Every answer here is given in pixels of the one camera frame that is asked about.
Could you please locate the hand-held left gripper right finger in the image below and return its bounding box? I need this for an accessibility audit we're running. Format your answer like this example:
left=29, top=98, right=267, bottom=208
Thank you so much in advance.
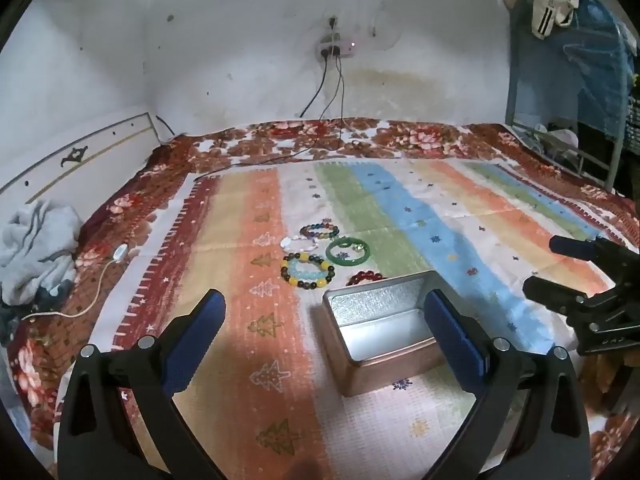
left=422, top=287, right=593, bottom=480

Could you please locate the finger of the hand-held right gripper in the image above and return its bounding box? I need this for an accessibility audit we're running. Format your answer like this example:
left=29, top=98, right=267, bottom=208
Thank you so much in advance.
left=522, top=276, right=640, bottom=356
left=549, top=235, right=640, bottom=281

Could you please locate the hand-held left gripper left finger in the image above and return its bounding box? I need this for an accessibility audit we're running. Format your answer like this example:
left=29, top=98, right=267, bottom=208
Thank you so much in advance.
left=56, top=288, right=236, bottom=480

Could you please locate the silver metal tin box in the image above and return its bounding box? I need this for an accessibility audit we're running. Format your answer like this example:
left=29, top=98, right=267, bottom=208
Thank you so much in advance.
left=321, top=270, right=453, bottom=398

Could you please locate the dark red bead bracelet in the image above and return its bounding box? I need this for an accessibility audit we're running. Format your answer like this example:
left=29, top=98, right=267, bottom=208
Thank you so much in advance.
left=345, top=270, right=385, bottom=287

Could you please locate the yellow and blue bead bracelet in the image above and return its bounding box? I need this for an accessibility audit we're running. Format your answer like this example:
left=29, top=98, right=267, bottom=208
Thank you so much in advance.
left=280, top=252, right=336, bottom=290

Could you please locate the white star bead bracelet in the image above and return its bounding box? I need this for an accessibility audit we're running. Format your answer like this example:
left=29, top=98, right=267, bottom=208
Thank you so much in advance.
left=280, top=236, right=320, bottom=255

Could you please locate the green jade bangle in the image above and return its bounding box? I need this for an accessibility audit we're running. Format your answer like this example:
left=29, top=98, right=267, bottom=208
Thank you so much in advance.
left=326, top=237, right=371, bottom=266

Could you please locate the striped pastel blanket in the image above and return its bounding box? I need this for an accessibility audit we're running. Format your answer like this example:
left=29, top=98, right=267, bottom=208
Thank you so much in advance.
left=55, top=157, right=631, bottom=480

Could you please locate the dark cloth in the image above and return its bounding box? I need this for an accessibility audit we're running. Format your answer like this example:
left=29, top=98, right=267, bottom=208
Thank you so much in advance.
left=0, top=280, right=73, bottom=346

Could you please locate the blue mosquito net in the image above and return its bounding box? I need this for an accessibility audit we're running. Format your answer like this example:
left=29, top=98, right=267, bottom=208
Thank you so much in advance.
left=505, top=0, right=640, bottom=161

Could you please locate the grey crumpled cloth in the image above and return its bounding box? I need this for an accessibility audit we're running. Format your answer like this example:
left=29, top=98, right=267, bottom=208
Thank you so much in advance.
left=0, top=199, right=85, bottom=306

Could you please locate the white bed headboard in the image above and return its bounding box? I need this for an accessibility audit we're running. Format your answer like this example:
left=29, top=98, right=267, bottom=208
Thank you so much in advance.
left=0, top=111, right=166, bottom=206

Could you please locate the white striped hanging garment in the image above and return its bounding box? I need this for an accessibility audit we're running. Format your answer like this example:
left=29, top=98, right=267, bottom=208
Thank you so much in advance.
left=530, top=0, right=583, bottom=41

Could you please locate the grey metal bed frame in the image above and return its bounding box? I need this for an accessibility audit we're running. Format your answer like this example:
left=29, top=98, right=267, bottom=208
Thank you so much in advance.
left=505, top=120, right=626, bottom=191

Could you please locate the white cable with switch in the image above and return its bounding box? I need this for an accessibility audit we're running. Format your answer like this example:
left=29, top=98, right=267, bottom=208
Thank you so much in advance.
left=20, top=244, right=130, bottom=318

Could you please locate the multicolour glass bead bracelet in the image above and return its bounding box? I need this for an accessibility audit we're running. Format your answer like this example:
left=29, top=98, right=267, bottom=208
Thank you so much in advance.
left=299, top=220, right=341, bottom=242

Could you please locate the black power cable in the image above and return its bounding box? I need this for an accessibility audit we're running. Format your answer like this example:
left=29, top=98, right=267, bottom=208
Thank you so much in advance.
left=192, top=57, right=348, bottom=183
left=299, top=55, right=331, bottom=118

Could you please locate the white wall power strip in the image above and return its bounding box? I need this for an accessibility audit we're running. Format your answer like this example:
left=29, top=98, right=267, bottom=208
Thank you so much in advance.
left=316, top=34, right=357, bottom=59

